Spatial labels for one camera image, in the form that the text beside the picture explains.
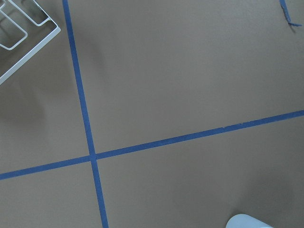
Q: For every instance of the white wire cup rack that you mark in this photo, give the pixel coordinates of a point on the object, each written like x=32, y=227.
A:
x=25, y=28

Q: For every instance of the light blue cup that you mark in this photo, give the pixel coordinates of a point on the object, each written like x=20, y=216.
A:
x=245, y=221

